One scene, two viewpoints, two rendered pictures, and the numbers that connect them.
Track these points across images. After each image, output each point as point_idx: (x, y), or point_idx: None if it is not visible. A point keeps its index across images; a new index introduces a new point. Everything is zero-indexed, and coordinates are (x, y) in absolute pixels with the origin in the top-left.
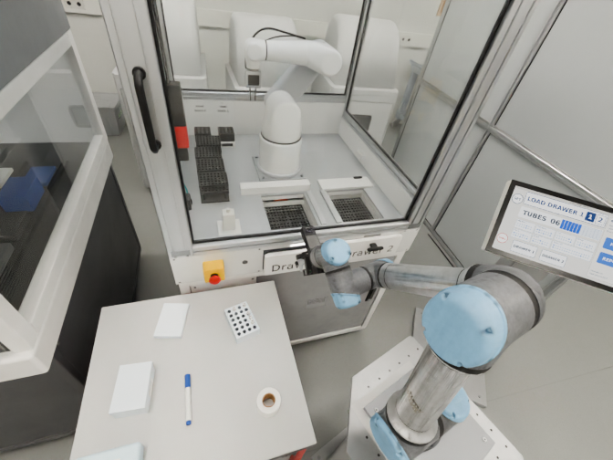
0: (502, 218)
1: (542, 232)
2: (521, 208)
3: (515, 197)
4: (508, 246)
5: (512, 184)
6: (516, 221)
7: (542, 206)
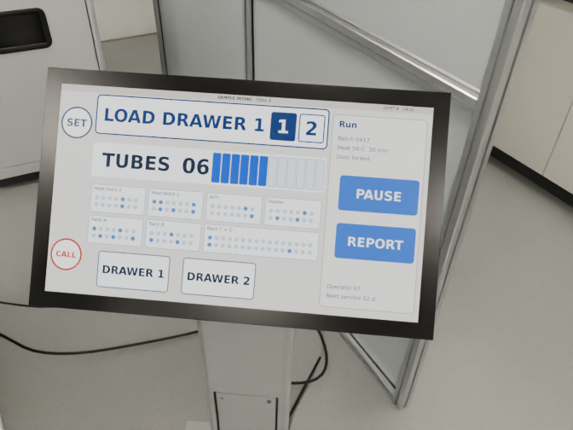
0: (50, 194)
1: (169, 206)
2: (94, 149)
3: (71, 120)
4: (89, 276)
5: (51, 84)
6: (92, 192)
7: (149, 129)
